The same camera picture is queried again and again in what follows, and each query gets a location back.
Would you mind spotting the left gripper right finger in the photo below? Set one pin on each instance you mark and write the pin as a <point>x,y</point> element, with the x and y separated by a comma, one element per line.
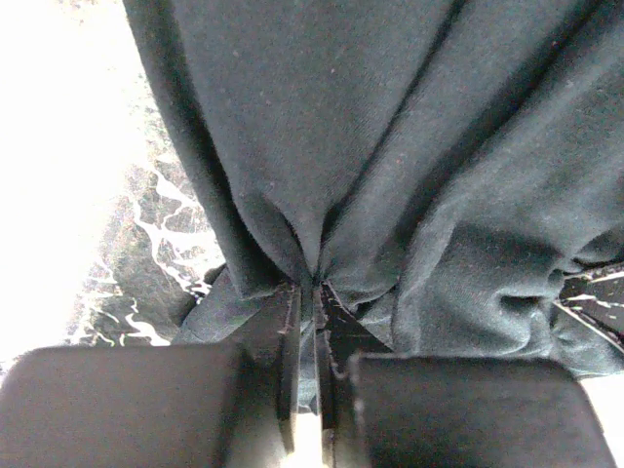
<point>381,409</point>

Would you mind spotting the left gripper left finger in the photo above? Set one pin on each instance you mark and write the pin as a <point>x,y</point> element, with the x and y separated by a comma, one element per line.
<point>225,404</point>

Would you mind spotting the black t shirt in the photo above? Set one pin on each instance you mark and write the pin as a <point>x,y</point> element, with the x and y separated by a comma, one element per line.
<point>443,166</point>

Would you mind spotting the black marble pattern mat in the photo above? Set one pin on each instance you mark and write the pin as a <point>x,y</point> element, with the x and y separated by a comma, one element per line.
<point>151,265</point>

